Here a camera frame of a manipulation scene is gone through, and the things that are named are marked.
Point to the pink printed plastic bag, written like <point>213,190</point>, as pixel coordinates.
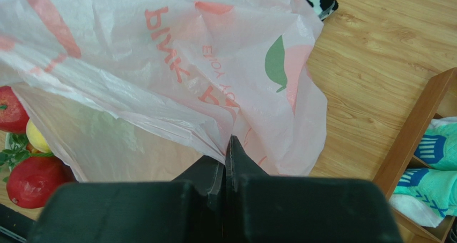
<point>137,90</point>

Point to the red apple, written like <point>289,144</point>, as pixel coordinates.
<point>14,118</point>

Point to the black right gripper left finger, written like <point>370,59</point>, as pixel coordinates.
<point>206,176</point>

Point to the teal and white socks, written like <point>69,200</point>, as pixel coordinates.
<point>428,195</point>

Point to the red pomegranate fruit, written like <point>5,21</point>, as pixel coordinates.
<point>34,180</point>

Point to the wooden compartment tray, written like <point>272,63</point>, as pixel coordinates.
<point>437,100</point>

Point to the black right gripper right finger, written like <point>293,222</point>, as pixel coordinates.
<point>238,165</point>

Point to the green leafy sprig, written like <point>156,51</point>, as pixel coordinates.
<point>17,149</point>

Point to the yellow peach fruit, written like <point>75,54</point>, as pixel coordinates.
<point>36,139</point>

